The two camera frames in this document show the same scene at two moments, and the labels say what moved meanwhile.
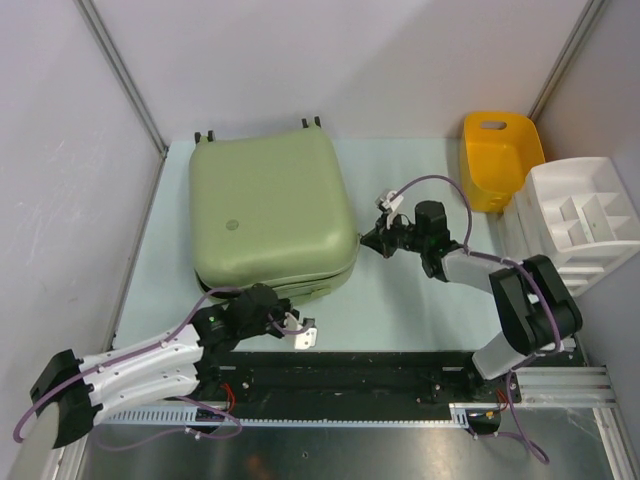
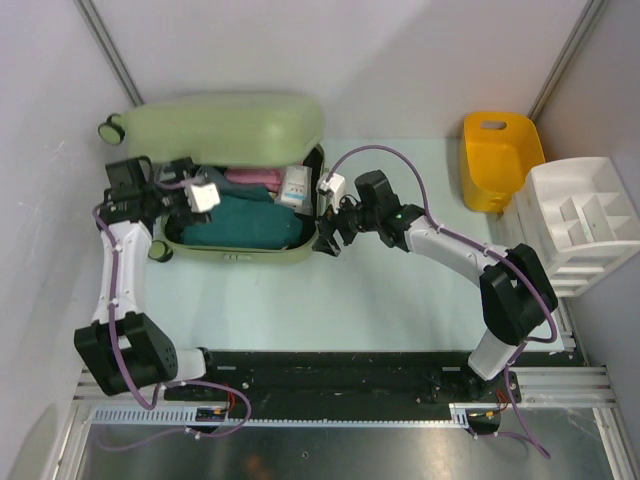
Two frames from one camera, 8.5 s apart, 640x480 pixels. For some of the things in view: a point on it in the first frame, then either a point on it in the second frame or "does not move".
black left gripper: [283, 308] to [180, 168]
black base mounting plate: [339, 386] does not move
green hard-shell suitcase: [272, 210] to [227, 130]
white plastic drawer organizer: [578, 215] does not move
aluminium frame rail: [566, 387] does not move
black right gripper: [380, 238] to [331, 222]
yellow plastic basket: [498, 152] does not move
